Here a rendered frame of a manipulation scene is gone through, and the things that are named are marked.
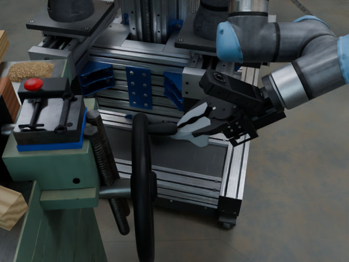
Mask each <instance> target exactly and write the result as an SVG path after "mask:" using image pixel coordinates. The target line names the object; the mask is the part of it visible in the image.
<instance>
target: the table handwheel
mask: <svg viewBox="0 0 349 262"><path fill-rule="evenodd" d="M148 126H149V120H148V118H147V116H146V114H144V113H137V114H136V115H135V116H134V118H133V122H132V138H131V163H132V175H131V176H130V178H129V179H115V180H114V183H113V184H112V185H110V186H107V187H106V186H105V185H103V183H102V182H101V181H100V191H99V199H111V198H129V197H131V199H132V201H133V215H134V223H135V236H136V246H137V253H138V259H139V261H140V262H154V259H155V237H154V207H153V202H155V201H156V200H157V199H158V196H157V175H156V173H155V172H154V171H152V163H151V146H150V135H148Z"/></svg>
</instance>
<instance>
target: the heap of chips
mask: <svg viewBox="0 0 349 262"><path fill-rule="evenodd" d="M54 65H55V63H47V62H20V63H16V64H12V65H11V67H10V69H9V71H8V74H7V76H6V77H10V80H11V82H21V81H22V79H26V78H51V74H52V71H53V67H54Z"/></svg>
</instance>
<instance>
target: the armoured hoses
mask: <svg viewBox="0 0 349 262"><path fill-rule="evenodd" d="M86 118H87V120H88V122H89V123H91V124H92V125H89V126H87V127H86V128H85V129H84V132H83V133H84V136H85V138H86V139H88V140H90V142H91V146H92V150H93V153H94V157H95V161H96V164H97V168H98V172H99V175H100V179H101V182H102V183H103V185H105V186H106V187H107V186H110V185H112V184H113V183H114V180H115V179H120V176H119V173H118V170H117V167H116V163H115V160H114V157H113V153H112V150H111V147H110V143H109V141H108V137H107V134H106V131H105V127H104V125H103V122H102V117H101V114H100V112H99V110H96V109H95V110H90V111H88V112H87V113H86ZM108 202H109V204H110V207H111V210H112V213H113V215H114V218H115V221H116V223H117V226H118V229H119V232H120V233H121V234H122V235H127V234H129V232H130V228H129V224H128V221H127V218H126V217H127V216H129V214H130V209H129V205H128V202H127V198H111V199H108Z"/></svg>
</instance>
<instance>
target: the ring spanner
mask: <svg viewBox="0 0 349 262"><path fill-rule="evenodd" d="M67 95H70V96H71V97H69V98H65V96H67ZM73 98H74V94H73V93H70V92H68V93H64V94H63V95H62V99H63V100H64V104H63V108H62V112H61V116H60V121H59V125H58V126H56V127H55V128H54V130H53V131H54V133H55V134H56V135H63V134H65V133H66V132H67V127H66V126H65V122H66V116H67V113H68V108H69V104H70V100H72V99H73ZM60 128H63V129H64V130H63V131H61V132H58V131H57V130H58V129H60Z"/></svg>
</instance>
